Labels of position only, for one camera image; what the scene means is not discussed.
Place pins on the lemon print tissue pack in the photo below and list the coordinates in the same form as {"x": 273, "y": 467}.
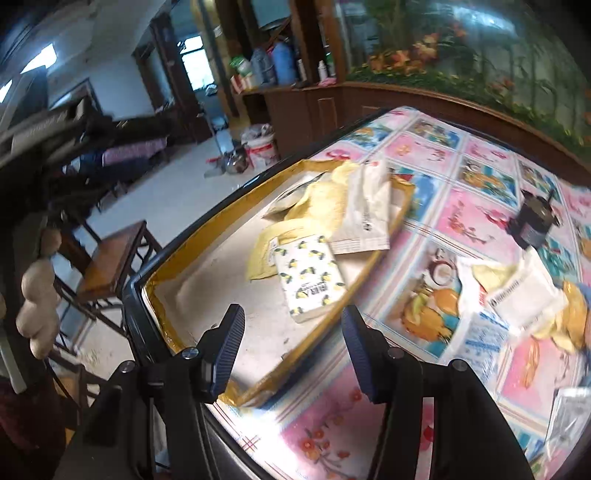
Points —
{"x": 311, "y": 279}

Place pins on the blue thermos jug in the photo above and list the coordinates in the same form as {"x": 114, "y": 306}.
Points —
{"x": 283, "y": 60}

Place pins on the purple cloth covered table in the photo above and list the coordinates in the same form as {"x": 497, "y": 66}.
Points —
{"x": 143, "y": 150}

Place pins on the yellow snack packet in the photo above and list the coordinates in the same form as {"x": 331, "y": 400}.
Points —
{"x": 569, "y": 327}

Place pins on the white plastic bucket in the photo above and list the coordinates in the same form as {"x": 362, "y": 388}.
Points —
{"x": 260, "y": 146}

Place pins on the metal kettle on floor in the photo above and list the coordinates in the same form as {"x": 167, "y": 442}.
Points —
{"x": 233, "y": 162}

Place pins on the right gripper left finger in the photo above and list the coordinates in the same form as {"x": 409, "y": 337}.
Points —
{"x": 218, "y": 348}

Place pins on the yellow cardboard tray box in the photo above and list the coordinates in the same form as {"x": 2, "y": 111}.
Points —
{"x": 194, "y": 285}

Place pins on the colourful patterned tablecloth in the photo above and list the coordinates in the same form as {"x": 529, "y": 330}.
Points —
{"x": 467, "y": 188}

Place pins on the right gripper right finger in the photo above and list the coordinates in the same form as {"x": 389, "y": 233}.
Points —
{"x": 368, "y": 350}

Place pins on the black electric motor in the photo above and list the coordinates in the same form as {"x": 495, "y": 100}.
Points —
{"x": 530, "y": 227}

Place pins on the white printed medicine packet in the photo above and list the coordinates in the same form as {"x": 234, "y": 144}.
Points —
{"x": 500, "y": 305}

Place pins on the large white striped pouch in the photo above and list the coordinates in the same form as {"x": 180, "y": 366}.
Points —
{"x": 366, "y": 222}

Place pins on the yellow fluffy towel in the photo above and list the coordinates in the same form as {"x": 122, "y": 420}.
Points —
{"x": 319, "y": 212}

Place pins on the flower landscape wall mural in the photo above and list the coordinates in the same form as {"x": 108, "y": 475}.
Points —
{"x": 497, "y": 54}

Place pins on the wooden chair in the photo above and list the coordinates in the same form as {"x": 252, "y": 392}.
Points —
{"x": 105, "y": 271}

